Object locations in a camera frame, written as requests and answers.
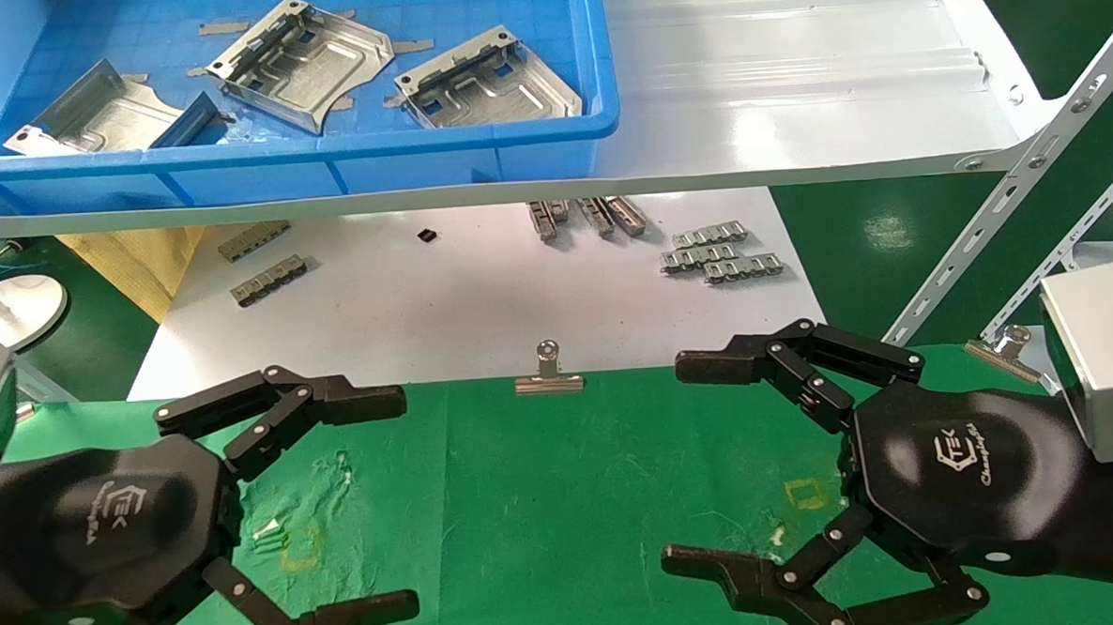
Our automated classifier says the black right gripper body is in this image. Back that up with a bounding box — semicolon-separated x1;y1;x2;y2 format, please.
846;372;1095;578

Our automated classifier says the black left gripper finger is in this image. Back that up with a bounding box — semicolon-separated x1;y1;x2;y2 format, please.
84;549;420;625
152;359;410;486

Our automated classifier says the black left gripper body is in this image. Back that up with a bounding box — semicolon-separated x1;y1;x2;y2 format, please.
0;432;248;625

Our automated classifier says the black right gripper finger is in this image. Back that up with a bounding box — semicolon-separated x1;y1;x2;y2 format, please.
660;500;992;625
674;313;929;439

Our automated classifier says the stamped sheet metal bracket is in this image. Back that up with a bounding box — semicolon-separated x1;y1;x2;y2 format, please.
0;53;231;157
202;0;399;139
392;23;584;130

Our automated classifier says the silver metal clip strip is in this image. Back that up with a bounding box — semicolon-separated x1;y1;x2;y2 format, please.
670;220;750;250
659;242;739;275
702;252;785;285

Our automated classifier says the grey metal clip strip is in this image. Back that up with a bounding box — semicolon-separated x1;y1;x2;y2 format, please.
217;221;292;264
229;254;309;309

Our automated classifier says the white board sheet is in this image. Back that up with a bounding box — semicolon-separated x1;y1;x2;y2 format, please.
120;186;828;403

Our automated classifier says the green cloth mat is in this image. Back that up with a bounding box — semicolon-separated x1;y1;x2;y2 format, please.
0;337;1113;625

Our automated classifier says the white round stand base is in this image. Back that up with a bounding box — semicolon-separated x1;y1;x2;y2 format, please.
0;254;70;354

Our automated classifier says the blue plastic bin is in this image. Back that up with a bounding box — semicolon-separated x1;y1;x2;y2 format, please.
0;0;624;218

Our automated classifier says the yellow woven bag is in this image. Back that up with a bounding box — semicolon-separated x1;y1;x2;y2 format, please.
53;224;210;328

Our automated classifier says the white metal shelf board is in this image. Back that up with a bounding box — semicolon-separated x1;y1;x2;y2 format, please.
0;0;1069;239

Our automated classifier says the grey metal frame rail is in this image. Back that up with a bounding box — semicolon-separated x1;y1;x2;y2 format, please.
12;357;79;408

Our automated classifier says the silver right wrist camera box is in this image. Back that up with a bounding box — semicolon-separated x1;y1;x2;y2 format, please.
1038;258;1113;468

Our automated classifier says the short white slotted angle rail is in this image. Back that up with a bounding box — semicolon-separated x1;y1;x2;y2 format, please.
972;143;1113;342

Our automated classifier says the long white slotted angle rail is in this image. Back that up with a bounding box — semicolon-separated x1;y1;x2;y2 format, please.
867;0;1113;348

